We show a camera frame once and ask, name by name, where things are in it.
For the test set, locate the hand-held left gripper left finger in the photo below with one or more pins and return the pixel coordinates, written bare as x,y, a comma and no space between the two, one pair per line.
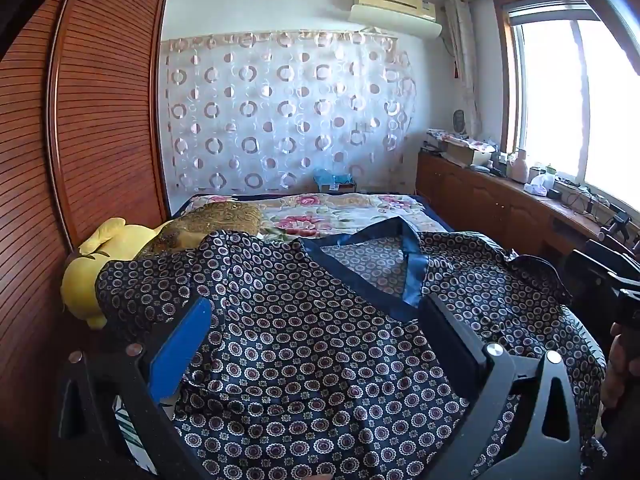
185,340

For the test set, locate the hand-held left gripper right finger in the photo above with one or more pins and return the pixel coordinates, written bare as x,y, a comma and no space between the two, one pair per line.
450,340

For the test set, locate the navy patterned pajama shirt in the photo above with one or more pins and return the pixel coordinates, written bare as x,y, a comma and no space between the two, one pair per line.
310,360

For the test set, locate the person's right hand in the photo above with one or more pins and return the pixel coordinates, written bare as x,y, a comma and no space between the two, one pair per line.
620,370

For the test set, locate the white plastic bag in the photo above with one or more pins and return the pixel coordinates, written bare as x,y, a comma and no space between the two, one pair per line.
537,184

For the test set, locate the leaf print bed sheet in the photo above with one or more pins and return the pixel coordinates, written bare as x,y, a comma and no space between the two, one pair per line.
130,430

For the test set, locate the yellow plush toy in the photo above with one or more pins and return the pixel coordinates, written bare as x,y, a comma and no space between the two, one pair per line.
85,290

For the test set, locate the white jug on counter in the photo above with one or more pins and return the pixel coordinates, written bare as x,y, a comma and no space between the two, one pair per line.
520,170

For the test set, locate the gold patterned pillow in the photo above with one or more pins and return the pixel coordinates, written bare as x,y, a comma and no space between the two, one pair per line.
210,220

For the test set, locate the wooden cabinet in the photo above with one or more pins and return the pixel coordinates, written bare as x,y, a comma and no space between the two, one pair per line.
475,195

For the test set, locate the wooden framed window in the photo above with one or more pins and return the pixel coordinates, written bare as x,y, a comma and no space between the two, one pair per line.
575,110

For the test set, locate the cardboard box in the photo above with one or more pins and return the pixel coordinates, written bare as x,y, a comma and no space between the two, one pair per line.
467,152

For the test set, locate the floral blanket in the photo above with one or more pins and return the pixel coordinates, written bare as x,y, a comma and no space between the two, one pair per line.
310,220

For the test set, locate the small round fan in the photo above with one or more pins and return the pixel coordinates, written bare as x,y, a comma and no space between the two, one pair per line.
461,121

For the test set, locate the blue toy on bed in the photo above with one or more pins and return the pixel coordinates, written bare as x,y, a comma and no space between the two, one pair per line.
330,180

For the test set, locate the wooden louvered wardrobe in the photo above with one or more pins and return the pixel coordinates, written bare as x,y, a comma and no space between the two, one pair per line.
100,110

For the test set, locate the white window curtain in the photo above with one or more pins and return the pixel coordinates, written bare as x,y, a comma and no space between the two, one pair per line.
462,60

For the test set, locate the circle patterned sheer curtain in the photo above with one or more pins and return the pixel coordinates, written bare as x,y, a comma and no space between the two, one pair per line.
280,110

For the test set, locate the wall air conditioner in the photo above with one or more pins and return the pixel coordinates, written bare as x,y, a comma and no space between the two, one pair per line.
390,10

